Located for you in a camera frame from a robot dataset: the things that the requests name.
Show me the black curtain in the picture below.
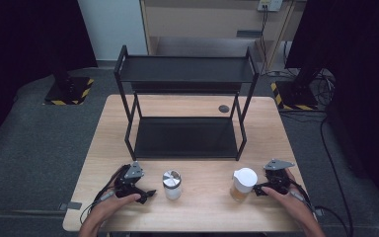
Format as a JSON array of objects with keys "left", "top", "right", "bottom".
[
  {"left": 0, "top": 0, "right": 98, "bottom": 152},
  {"left": 284, "top": 0, "right": 379, "bottom": 211}
]

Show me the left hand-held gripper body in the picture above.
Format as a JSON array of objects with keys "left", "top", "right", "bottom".
[{"left": 114, "top": 161, "right": 145, "bottom": 198}]

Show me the glass jar with silver lid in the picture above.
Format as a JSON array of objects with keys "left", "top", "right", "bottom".
[{"left": 162, "top": 169, "right": 183, "bottom": 200}]

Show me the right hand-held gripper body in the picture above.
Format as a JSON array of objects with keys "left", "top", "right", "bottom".
[{"left": 264, "top": 159, "right": 295, "bottom": 196}]

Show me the black stand with striped base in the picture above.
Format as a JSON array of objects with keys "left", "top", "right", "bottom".
[
  {"left": 269, "top": 67, "right": 324, "bottom": 112},
  {"left": 42, "top": 48, "right": 96, "bottom": 107}
]

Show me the black floor cable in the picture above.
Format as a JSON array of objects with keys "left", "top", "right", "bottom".
[{"left": 278, "top": 110, "right": 353, "bottom": 211}]

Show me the black two-tier metal rack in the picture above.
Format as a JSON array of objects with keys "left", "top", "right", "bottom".
[{"left": 113, "top": 44, "right": 261, "bottom": 162}]

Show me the grey tape strip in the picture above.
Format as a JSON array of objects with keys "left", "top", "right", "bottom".
[{"left": 58, "top": 200, "right": 83, "bottom": 211}]

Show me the wooden cabinet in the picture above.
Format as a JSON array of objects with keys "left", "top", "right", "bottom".
[{"left": 139, "top": 0, "right": 307, "bottom": 72}]

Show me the white wall socket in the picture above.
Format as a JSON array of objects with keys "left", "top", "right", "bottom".
[{"left": 257, "top": 0, "right": 283, "bottom": 13}]

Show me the glass jar with white lid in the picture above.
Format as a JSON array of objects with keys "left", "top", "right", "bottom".
[{"left": 230, "top": 167, "right": 259, "bottom": 202}]

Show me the bundle of black cables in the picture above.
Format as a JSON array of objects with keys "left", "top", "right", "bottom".
[{"left": 312, "top": 68, "right": 338, "bottom": 107}]

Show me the black socket cable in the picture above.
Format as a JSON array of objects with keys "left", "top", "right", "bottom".
[{"left": 259, "top": 6, "right": 270, "bottom": 76}]

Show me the person's left hand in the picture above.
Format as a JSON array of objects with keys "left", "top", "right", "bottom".
[{"left": 95, "top": 193, "right": 142, "bottom": 223}]

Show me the person's right hand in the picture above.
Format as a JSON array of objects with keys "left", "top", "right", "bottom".
[{"left": 262, "top": 167, "right": 312, "bottom": 221}]

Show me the right hand-held gripper cable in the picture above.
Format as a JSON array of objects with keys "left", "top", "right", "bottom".
[{"left": 287, "top": 177, "right": 354, "bottom": 237}]

